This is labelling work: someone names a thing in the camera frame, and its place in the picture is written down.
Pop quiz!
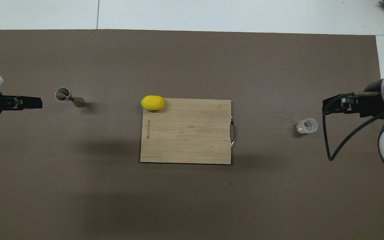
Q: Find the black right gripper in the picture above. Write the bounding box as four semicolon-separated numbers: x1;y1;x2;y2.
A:
322;78;384;118

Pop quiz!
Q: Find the steel double jigger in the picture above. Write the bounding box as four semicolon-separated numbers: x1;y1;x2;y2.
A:
55;87;86;108

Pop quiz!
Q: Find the small clear glass cup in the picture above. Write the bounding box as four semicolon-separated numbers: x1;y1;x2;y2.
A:
296;118;318;134

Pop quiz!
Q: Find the brown table mat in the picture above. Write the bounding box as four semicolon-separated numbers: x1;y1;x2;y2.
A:
0;29;384;240

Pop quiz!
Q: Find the yellow lemon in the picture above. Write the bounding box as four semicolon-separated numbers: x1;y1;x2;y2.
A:
140;95;165;111

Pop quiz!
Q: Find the bamboo cutting board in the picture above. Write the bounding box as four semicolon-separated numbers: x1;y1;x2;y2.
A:
140;98;236;165

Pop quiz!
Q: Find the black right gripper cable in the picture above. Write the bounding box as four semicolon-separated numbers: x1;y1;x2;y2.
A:
322;93;384;161

